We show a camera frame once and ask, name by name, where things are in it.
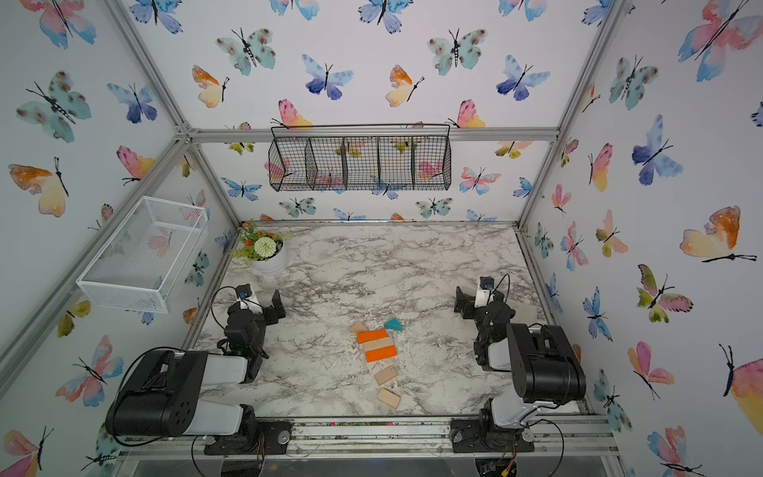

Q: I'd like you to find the teal triangle block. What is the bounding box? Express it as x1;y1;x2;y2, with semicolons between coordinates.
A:
383;318;403;332

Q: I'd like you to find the natural wood triangle block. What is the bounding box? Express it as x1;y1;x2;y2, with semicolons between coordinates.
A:
350;322;369;334

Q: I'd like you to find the natural wood rectangular block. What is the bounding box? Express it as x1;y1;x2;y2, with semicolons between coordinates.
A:
362;337;395;353

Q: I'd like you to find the orange rectangular block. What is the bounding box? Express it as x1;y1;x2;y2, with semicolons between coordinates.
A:
357;329;387;344
365;346;397;364

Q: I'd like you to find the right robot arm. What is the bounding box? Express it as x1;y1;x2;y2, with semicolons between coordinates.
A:
451;276;587;453

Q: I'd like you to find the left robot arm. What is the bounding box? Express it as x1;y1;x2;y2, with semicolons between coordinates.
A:
105;285;286;439

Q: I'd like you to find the potted flower plant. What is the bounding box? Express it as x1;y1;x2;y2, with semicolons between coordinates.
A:
232;222;288;277

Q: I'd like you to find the small wood block upper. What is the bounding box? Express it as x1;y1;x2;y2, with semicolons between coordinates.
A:
375;366;399;387

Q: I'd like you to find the small wood block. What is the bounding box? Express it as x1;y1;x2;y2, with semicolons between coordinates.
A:
375;366;399;387
377;389;401;409

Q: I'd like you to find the small wood block lower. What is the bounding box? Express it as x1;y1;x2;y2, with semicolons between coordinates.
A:
377;389;401;409

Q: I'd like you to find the white mesh wall basket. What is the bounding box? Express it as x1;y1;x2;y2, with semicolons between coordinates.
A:
77;196;208;314

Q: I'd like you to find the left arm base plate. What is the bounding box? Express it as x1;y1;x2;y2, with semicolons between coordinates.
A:
204;421;293;457

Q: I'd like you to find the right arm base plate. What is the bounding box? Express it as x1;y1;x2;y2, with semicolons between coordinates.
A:
449;419;534;453

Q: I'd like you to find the aluminium front rail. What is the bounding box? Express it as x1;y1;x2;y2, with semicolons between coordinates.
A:
118;416;621;460

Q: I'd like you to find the black wire wall basket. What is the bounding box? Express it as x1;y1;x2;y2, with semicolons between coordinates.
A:
265;122;452;193

